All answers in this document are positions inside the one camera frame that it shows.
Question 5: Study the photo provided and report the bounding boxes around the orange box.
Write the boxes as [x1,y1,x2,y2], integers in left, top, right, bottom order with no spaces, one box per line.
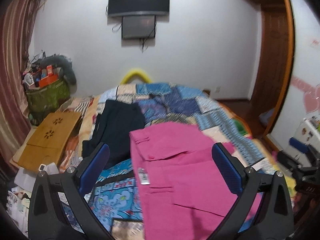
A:
[38,65,59,88]

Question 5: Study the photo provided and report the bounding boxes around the grey plush toy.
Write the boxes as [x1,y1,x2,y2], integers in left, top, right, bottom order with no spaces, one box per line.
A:
[40,55,76,86]

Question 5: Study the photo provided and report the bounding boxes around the pink heart wall sticker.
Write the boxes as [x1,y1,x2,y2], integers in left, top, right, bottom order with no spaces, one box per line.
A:
[291,76,319,113]

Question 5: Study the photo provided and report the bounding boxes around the green storage bag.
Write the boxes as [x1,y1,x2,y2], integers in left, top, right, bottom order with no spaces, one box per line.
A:
[26,79,70,126]

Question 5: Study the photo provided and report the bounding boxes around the blue patchwork bedspread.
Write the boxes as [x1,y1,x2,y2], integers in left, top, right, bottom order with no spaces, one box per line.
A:
[58,81,298,240]

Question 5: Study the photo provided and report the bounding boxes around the wooden lap desk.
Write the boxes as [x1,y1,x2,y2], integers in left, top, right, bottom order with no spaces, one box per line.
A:
[17,112,81,172]

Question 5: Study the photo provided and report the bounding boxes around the dark navy folded garment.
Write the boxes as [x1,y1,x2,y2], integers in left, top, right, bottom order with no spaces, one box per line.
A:
[82,100,145,169]

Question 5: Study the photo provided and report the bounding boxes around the brown wooden door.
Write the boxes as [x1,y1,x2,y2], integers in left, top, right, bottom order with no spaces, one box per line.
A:
[249,0,295,135]

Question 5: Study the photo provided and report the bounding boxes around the pink pants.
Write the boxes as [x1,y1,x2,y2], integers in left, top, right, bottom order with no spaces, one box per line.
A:
[129,122,263,240]

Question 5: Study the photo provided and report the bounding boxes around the white sticker-covered box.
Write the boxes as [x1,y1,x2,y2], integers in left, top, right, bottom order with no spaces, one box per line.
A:
[285,116,319,167]

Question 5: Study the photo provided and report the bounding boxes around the striped maroon curtain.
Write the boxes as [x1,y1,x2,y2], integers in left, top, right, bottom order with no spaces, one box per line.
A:
[1,0,41,172]

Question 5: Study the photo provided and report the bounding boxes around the yellow curved headboard tube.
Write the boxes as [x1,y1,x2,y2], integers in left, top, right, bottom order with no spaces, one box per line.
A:
[120,68,152,85]

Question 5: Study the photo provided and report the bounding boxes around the black wall television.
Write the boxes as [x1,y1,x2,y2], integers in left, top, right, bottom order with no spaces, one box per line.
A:
[107,0,170,17]

